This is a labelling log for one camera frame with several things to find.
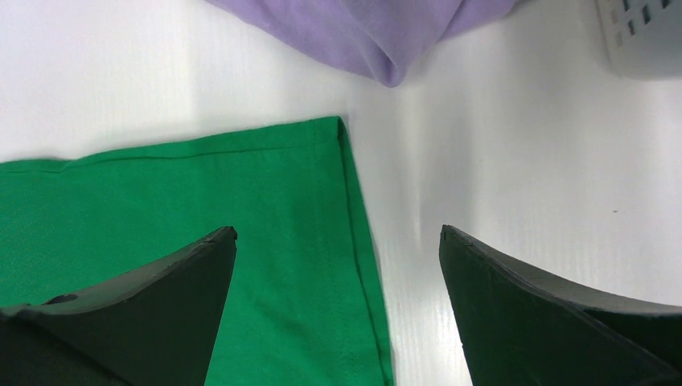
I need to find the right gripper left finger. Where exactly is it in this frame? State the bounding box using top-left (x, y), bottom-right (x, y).
top-left (1, 227), bottom-right (237, 385)

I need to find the white plastic laundry basket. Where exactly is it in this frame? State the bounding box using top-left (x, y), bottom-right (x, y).
top-left (595, 0), bottom-right (681, 80)

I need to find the lilac t shirt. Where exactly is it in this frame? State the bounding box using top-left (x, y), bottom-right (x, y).
top-left (213, 0), bottom-right (515, 87)

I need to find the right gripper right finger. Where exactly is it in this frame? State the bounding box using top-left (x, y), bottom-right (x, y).
top-left (439, 225), bottom-right (681, 385)

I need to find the green t shirt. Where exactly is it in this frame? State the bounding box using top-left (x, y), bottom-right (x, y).
top-left (1, 117), bottom-right (394, 385)

